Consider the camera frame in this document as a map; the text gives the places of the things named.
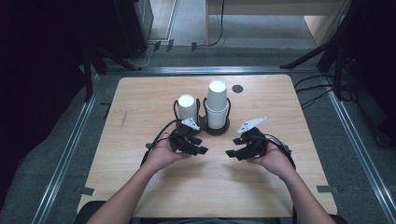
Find short white paper cup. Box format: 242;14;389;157
177;93;199;124

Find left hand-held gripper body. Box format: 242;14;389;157
167;117;201;154

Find black hanging cable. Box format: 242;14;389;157
206;0;226;48

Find metal floor rail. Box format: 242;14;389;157
104;65;320;77
321;76;396;224
30;74;101;224

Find person's right hand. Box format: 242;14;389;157
247;141;296;181

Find light wooden furniture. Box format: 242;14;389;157
205;0;354;48

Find black tripod stand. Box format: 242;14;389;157
81;45;143;103
279;0;359;101

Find dark wire cup holder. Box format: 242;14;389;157
172;96;233;136

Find black cabinet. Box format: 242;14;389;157
113;0;154;61

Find grey tape strip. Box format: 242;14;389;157
74;186;96;197
316;185;340;194

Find person's left hand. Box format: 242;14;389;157
145;138;191;173

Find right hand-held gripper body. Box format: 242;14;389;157
236;116;270;159

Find white floor cable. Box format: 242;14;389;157
130;43;157;70

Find black floor cables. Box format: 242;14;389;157
293;74;358;110

